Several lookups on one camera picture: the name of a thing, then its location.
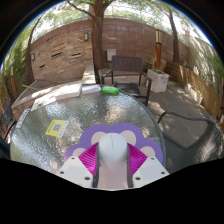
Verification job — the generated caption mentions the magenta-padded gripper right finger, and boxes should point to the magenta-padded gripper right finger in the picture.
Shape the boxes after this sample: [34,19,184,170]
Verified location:
[125,142,170,188]

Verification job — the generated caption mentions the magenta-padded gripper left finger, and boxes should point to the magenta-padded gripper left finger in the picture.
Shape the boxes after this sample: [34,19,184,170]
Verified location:
[54,142,101,188]

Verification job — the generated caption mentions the purple paw-shaped mouse pad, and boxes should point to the purple paw-shaped mouse pad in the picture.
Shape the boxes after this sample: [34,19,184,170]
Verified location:
[63,122,164,189]

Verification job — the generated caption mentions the yellow square card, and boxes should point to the yellow square card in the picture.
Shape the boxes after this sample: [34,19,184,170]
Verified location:
[45,119,70,138]

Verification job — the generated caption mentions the black mesh armchair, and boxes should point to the black mesh armchair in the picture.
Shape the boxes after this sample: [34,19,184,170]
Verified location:
[156,109,224,174]

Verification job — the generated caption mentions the white sign with black letters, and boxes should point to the white sign with black letters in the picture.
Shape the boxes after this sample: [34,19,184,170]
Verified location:
[15,107,33,129]

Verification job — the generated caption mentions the printed white paper sheet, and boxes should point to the printed white paper sheet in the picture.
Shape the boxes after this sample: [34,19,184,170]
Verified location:
[30,94,58,112]

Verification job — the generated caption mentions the large white book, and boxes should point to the large white book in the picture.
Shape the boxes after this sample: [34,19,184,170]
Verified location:
[49,83,83,101]

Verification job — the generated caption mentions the green oblong object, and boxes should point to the green oblong object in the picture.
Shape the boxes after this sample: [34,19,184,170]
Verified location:
[101,85,120,95]

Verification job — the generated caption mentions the small white planter boxes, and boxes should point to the small white planter boxes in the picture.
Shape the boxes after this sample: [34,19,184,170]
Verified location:
[184,83,204,104]

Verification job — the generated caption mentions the large white planter box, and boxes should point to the large white planter box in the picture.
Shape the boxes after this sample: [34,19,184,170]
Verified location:
[146,68,170,94]

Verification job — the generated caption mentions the wooden stick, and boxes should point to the wooden stick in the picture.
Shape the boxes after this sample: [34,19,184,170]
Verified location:
[21,84,38,92]

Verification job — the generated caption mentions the dark slatted patio chair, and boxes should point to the dark slatted patio chair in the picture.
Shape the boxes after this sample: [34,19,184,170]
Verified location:
[100,55,153,107]

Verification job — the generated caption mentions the thin curved tree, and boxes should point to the thin curved tree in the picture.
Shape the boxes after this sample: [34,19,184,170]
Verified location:
[25,13,46,84]

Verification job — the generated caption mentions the thick forked tree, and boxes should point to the thick forked tree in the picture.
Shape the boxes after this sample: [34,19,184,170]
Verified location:
[66,0,114,84]

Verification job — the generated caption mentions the slim tree by fence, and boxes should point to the slim tree by fence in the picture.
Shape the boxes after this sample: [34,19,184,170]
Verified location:
[166,8,181,64]

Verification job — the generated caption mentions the wooden lamp post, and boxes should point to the wooden lamp post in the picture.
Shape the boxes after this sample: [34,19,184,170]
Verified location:
[9,59,19,100]
[153,24,164,70]

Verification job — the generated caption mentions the grey wall utility box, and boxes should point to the grey wall utility box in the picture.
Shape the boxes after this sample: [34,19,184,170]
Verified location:
[106,48,117,62]

